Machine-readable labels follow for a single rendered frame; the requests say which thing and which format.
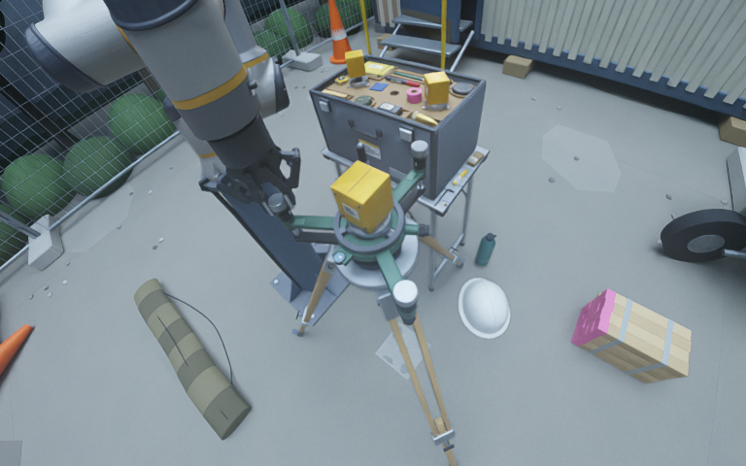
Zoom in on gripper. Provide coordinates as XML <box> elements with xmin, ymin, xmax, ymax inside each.
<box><xmin>199</xmin><ymin>116</ymin><xmax>303</xmax><ymax>207</ymax></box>

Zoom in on yellow prism carrier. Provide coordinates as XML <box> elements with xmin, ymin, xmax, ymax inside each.
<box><xmin>329</xmin><ymin>160</ymin><xmax>394</xmax><ymax>235</ymax></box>

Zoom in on green tribrach body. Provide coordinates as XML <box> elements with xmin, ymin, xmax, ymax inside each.
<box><xmin>283</xmin><ymin>163</ymin><xmax>432</xmax><ymax>290</ymax></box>

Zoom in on grey concrete fence foot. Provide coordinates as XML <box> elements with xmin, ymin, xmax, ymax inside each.
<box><xmin>281</xmin><ymin>49</ymin><xmax>324</xmax><ymax>73</ymax></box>
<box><xmin>26</xmin><ymin>214</ymin><xmax>65</xmax><ymax>272</ymax></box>

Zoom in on grey equipment case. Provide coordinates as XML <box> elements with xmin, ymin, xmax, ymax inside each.
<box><xmin>309</xmin><ymin>58</ymin><xmax>488</xmax><ymax>201</ymax></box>

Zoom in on small yellow box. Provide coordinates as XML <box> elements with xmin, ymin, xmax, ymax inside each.
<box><xmin>344</xmin><ymin>49</ymin><xmax>367</xmax><ymax>80</ymax></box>

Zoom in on olive rolled bag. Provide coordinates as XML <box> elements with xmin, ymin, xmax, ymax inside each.
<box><xmin>132</xmin><ymin>278</ymin><xmax>254</xmax><ymax>442</ymax></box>

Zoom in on large yellow box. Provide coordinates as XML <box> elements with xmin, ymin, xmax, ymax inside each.
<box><xmin>424</xmin><ymin>70</ymin><xmax>454</xmax><ymax>109</ymax></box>

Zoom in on grey metal stairs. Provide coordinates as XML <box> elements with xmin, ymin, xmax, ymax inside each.
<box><xmin>372</xmin><ymin>0</ymin><xmax>477</xmax><ymax>73</ymax></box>

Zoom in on teal bottle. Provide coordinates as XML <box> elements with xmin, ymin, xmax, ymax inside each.
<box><xmin>474</xmin><ymin>232</ymin><xmax>498</xmax><ymax>268</ymax></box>

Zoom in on wooden tripod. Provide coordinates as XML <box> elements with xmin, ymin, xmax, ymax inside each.
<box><xmin>294</xmin><ymin>234</ymin><xmax>465</xmax><ymax>466</ymax></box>

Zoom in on white hard hat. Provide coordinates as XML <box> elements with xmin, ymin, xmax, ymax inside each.
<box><xmin>457</xmin><ymin>277</ymin><xmax>513</xmax><ymax>341</ymax></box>

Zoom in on tan wooden block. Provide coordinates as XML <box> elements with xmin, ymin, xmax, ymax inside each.
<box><xmin>502</xmin><ymin>54</ymin><xmax>535</xmax><ymax>81</ymax></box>
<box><xmin>717</xmin><ymin>116</ymin><xmax>746</xmax><ymax>150</ymax></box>

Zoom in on corrugated site cabin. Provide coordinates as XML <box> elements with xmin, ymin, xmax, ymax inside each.
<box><xmin>472</xmin><ymin>0</ymin><xmax>746</xmax><ymax>135</ymax></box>

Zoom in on pink tipped wooden stake bundle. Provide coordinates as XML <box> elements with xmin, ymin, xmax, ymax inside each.
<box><xmin>570</xmin><ymin>288</ymin><xmax>695</xmax><ymax>385</ymax></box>

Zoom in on green wheelbarrow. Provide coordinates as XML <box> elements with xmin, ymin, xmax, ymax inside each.
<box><xmin>659</xmin><ymin>149</ymin><xmax>746</xmax><ymax>266</ymax></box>

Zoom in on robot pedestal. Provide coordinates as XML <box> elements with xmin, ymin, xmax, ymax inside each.
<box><xmin>208</xmin><ymin>186</ymin><xmax>351</xmax><ymax>329</ymax></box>

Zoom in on wire mesh fence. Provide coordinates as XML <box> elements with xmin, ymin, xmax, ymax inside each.
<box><xmin>0</xmin><ymin>0</ymin><xmax>374</xmax><ymax>292</ymax></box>

